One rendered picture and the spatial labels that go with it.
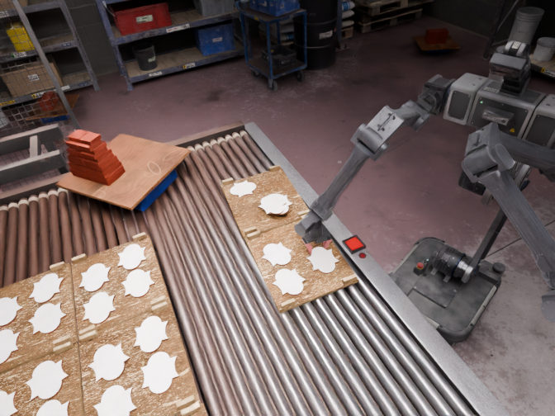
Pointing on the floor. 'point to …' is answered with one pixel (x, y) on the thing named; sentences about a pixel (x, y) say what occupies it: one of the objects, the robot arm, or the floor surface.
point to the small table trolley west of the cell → (270, 46)
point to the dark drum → (317, 33)
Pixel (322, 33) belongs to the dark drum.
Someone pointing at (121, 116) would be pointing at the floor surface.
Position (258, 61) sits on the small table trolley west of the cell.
